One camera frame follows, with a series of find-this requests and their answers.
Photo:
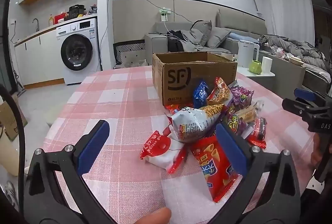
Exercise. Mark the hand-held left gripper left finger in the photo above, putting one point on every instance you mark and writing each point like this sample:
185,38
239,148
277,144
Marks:
93,143

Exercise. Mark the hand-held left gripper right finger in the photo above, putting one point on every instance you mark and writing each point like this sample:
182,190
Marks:
230,146

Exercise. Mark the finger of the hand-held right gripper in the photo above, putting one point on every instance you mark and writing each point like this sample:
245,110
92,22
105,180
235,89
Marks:
306,94
295,107

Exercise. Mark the red cone snack bag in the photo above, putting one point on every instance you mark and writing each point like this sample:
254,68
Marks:
212,161

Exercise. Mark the purple yellow-lettered snack bag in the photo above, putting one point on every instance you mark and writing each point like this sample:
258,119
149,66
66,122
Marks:
237,123

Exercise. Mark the red chocolate cookie packet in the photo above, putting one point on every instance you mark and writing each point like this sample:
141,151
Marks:
259,132

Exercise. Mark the snacks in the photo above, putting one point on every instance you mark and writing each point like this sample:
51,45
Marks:
250,111

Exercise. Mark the white silver chip bag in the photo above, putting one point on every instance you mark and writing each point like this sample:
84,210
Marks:
192,123

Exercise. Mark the orange noodle snack packet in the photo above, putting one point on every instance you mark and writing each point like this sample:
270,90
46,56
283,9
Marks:
219,93

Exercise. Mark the blue cookie packet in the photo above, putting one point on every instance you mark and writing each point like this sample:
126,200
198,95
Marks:
201,93

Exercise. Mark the red snack packet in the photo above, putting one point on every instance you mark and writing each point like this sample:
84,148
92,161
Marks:
175,108

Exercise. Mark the red and white cracker packet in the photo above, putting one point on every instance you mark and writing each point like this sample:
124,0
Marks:
160,148

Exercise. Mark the brown cardboard box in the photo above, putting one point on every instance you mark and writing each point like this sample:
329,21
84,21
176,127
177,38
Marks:
179,78

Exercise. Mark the person's right hand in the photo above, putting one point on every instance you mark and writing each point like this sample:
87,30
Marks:
317,151

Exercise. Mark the person's left hand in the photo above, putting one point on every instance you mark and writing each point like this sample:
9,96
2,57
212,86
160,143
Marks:
153,217

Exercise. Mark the grey sofa chaise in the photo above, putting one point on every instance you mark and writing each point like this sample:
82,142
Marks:
288,73

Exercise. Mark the beige food container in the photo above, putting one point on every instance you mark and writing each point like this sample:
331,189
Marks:
295,60

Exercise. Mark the white side table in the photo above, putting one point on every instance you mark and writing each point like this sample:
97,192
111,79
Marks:
267,75

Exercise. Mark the grey duvet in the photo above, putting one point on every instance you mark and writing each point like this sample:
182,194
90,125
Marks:
298,49

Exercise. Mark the white paper roll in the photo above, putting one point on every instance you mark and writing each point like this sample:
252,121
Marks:
267,64

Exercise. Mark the pink checked tablecloth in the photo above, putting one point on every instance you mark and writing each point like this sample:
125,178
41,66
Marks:
116,99

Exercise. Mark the green mug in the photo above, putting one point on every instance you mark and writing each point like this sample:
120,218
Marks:
255,67

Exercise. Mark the white electric kettle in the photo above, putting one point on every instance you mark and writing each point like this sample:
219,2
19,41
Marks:
246,54

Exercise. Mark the white washing machine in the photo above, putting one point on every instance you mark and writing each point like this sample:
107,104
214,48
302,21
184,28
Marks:
88,63

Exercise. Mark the beige tumbler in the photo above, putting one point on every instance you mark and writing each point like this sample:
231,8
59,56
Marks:
227,56

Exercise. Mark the printed floor cardboard box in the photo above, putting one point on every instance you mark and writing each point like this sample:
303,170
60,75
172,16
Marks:
10,120

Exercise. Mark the beige round container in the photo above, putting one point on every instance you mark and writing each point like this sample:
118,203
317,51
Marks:
7,156

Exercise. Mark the light blue pillow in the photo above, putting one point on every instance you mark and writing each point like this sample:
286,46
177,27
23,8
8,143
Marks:
240,36

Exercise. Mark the crumpled white cloth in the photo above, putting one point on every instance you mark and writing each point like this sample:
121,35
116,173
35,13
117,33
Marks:
132,63

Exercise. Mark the white curtain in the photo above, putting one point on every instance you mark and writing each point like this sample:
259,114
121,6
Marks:
288,6

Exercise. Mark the white sneaker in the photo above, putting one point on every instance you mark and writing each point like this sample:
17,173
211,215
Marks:
11,193

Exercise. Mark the upright vacuum cleaner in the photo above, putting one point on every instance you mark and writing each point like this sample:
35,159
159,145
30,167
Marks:
18,81

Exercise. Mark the white kitchen counter cabinet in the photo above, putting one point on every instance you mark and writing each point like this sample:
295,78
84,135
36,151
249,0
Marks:
39,60

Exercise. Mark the black white patterned box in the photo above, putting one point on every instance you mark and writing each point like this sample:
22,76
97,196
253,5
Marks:
129,47

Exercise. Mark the grey cushion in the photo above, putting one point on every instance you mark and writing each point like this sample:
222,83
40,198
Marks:
201,32
217,37

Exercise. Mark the grey jacket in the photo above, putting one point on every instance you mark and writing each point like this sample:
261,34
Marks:
192,43

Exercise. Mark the black clothes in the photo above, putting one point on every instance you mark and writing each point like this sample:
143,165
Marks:
175,43

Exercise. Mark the grey sofa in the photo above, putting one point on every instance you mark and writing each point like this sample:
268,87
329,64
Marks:
155,42

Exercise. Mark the red box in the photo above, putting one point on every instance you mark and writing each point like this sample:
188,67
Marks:
60,18

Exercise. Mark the yellow bottle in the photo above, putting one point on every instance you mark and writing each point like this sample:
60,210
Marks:
50,21

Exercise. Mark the black multicooker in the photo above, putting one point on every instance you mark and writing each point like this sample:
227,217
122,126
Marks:
76,11

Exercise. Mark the dark bag on washer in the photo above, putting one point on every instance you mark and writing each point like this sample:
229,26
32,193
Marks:
92,10

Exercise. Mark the curved kitchen faucet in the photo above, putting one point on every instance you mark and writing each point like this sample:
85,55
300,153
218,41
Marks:
37,22

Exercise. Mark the wall socket with green charger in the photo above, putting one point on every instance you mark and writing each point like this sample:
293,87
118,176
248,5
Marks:
164,13

